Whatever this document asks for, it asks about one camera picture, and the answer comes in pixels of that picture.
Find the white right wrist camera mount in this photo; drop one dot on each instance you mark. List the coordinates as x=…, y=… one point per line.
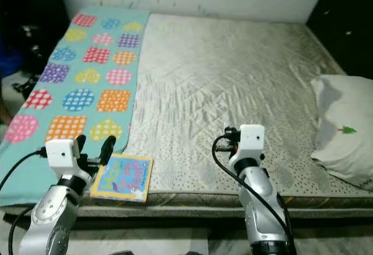
x=247, y=141

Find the black cabinet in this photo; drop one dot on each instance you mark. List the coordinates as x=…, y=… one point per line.
x=29, y=4

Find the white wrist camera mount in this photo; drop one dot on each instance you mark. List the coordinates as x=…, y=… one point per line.
x=61, y=154
x=247, y=141

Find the teal blanket with colourful shapes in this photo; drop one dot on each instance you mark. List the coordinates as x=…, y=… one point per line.
x=87, y=80

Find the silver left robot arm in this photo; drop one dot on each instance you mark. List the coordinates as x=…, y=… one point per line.
x=52, y=220

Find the dark bed frame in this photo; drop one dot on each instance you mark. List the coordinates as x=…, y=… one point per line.
x=180, y=217

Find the colourful children's book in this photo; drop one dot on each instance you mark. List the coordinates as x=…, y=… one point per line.
x=128, y=176

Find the white pillow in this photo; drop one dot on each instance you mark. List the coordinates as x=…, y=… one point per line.
x=344, y=126

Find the dark tufted headboard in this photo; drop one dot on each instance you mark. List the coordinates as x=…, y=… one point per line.
x=349, y=16

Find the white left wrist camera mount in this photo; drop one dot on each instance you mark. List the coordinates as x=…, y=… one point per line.
x=61, y=154

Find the blue item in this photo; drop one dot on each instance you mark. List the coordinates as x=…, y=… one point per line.
x=10, y=59

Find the grey quilted mattress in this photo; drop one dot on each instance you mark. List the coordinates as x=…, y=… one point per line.
x=221, y=91

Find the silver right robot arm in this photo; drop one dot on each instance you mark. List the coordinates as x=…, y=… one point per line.
x=259, y=196

